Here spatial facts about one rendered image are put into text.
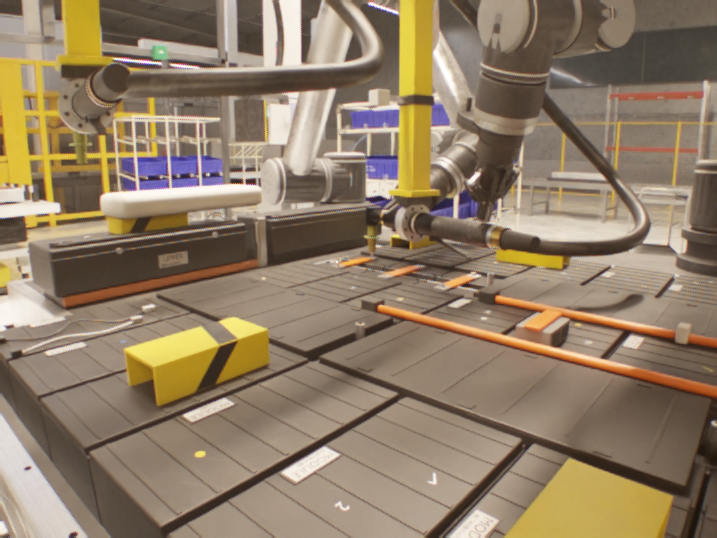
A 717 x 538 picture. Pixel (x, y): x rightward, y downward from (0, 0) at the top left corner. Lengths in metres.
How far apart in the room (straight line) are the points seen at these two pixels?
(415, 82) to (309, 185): 1.15
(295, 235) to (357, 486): 0.93
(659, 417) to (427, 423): 0.23
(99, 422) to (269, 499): 0.21
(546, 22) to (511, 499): 0.63
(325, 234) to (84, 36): 0.76
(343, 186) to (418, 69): 1.21
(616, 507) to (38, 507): 0.42
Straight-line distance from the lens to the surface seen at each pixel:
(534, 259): 1.22
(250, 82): 0.54
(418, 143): 1.08
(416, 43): 1.10
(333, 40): 1.88
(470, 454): 0.46
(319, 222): 1.32
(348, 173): 2.24
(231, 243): 1.16
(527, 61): 0.81
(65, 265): 1.00
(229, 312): 0.82
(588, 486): 0.37
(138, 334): 0.78
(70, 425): 0.56
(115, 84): 0.59
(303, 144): 2.05
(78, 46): 0.90
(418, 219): 1.07
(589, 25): 0.88
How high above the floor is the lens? 1.26
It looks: 13 degrees down
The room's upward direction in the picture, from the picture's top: straight up
